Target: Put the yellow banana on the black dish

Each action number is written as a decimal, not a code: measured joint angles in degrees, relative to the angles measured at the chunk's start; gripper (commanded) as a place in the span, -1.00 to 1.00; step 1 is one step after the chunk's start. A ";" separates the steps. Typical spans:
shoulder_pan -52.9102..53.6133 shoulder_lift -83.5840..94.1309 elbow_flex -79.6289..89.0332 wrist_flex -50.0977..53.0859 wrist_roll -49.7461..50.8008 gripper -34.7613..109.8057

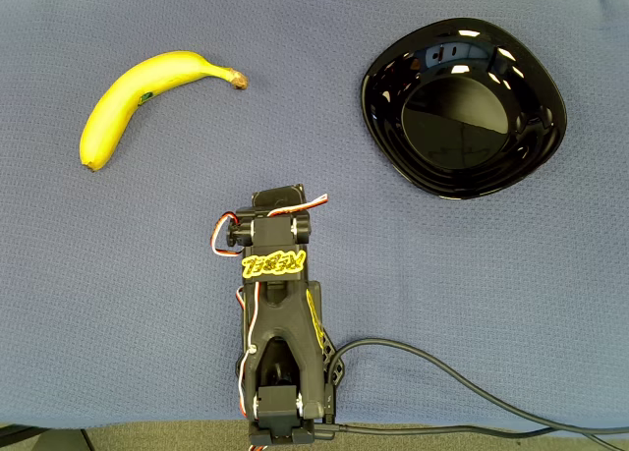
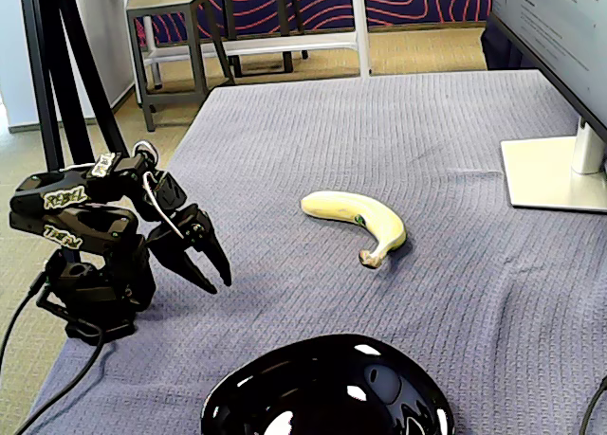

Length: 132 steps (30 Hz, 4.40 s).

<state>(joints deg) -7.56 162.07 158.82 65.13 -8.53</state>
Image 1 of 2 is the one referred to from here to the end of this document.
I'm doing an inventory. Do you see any red white servo cable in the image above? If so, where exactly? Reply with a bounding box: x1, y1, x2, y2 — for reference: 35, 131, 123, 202
209, 211, 243, 259
234, 281, 261, 419
266, 194, 329, 219

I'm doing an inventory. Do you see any yellow banana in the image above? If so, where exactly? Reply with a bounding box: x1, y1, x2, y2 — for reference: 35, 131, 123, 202
79, 50, 251, 173

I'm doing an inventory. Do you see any black glossy bowl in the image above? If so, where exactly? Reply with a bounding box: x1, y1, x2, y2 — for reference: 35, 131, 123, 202
360, 17, 569, 200

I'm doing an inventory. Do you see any blue-grey woven cloth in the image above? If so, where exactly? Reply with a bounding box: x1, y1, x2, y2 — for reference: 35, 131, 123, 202
0, 0, 629, 431

